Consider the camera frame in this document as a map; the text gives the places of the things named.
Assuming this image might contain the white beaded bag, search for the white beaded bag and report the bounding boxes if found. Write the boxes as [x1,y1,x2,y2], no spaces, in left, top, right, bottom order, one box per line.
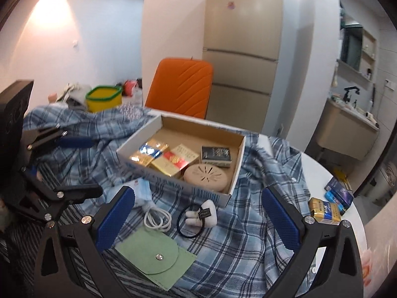
[119,106,146,120]

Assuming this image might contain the shiny gold cigarette pack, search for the shiny gold cigarette pack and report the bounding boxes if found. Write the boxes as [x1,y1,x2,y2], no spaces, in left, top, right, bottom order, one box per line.
[129,141,169,165]

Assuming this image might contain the beige vanity cabinet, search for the beige vanity cabinet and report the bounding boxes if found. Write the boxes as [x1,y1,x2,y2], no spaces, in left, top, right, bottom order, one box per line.
[316,98,380,161]

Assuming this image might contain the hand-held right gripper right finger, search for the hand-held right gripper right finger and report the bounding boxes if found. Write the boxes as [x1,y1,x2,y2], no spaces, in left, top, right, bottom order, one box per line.
[261,186,364,298]

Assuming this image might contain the beige round case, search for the beige round case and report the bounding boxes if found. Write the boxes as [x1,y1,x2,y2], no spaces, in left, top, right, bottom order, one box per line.
[183,164,231,193]

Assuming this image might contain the white hair dryer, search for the white hair dryer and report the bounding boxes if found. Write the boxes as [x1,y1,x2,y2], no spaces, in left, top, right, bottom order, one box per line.
[364,112,379,128]

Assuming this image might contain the white grey cloth bundle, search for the white grey cloth bundle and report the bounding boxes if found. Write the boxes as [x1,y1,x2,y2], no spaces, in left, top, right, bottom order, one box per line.
[57,82,90,111]

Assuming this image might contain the dark blue box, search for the dark blue box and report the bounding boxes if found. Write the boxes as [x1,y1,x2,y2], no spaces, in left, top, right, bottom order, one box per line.
[325,177,354,207]

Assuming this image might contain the white tissue packet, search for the white tissue packet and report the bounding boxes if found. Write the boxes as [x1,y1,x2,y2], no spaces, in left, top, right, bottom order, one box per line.
[130,178,152,207]

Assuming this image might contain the beige refrigerator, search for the beige refrigerator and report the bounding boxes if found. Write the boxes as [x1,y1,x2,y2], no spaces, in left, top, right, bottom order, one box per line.
[203,0,284,125]

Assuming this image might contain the light blue small pack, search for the light blue small pack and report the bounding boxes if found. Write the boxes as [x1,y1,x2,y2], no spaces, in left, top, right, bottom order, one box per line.
[325,191,346,215]

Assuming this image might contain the yellow container green rim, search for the yellow container green rim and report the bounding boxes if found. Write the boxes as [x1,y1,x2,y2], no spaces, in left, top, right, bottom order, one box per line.
[85,85,123,113]

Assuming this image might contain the blue plaid shirt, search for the blue plaid shirt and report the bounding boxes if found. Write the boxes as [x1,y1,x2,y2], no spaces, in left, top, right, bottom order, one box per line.
[23,104,320,298]

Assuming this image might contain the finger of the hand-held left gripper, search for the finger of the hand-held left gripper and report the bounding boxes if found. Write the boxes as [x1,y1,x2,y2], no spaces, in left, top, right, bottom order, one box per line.
[25,124,94,159]
[20,168,103,222]

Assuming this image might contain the white toilet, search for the white toilet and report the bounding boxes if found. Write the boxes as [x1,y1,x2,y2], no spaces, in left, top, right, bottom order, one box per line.
[370,161,397,193]

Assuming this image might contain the cardboard box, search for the cardboard box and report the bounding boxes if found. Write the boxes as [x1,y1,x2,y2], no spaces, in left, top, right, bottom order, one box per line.
[116,113,246,208]

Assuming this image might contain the green snap pouch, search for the green snap pouch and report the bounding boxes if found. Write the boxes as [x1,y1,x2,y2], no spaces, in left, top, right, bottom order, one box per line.
[115,225,197,291]

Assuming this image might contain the white coiled cable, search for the white coiled cable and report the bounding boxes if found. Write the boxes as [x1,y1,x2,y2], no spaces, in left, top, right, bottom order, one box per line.
[143,203,172,232]

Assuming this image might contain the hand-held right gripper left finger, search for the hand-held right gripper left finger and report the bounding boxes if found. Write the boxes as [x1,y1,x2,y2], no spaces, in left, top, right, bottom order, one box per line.
[33,186,136,298]

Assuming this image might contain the bathroom mirror cabinet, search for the bathroom mirror cabinet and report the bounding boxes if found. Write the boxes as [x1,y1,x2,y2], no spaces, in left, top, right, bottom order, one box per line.
[339,25,363,72]

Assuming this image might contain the black card box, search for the black card box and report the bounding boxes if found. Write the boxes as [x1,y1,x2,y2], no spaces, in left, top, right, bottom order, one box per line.
[201,146,232,168]

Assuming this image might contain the gold red cigarette pack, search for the gold red cigarette pack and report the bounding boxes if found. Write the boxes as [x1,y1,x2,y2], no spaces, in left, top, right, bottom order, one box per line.
[150,144,200,178]

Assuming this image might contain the bathroom niche shelf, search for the bathroom niche shelf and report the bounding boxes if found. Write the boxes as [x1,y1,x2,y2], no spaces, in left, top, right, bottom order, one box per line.
[360,29,377,79]

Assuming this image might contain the black faucet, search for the black faucet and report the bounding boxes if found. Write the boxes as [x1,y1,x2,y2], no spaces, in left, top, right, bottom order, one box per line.
[343,86,360,103]

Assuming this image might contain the gold box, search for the gold box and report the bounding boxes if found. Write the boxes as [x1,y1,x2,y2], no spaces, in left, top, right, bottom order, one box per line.
[308,197,342,225]

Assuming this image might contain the white plush hair tie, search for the white plush hair tie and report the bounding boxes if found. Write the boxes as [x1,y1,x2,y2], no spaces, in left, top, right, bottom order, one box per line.
[177,200,218,239]

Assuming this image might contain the orange chair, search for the orange chair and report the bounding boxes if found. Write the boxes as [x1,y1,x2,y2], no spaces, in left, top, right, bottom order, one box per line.
[145,57,214,120]

